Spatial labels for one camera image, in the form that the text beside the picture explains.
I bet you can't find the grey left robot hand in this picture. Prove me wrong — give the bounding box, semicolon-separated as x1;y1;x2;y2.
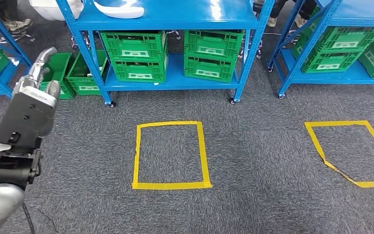
0;46;61;151

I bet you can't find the white curved plastic part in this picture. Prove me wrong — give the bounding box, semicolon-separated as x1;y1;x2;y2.
93;0;145;19

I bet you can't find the person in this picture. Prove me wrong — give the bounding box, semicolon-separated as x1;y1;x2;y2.
29;0;84;21
0;0;34;34
252;0;318;28

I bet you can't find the yellow tape rectangle outline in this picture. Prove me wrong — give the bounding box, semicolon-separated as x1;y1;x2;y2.
131;121;213;190

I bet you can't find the yellow tape outline cut corner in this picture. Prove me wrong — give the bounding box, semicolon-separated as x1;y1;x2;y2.
304;120;374;189

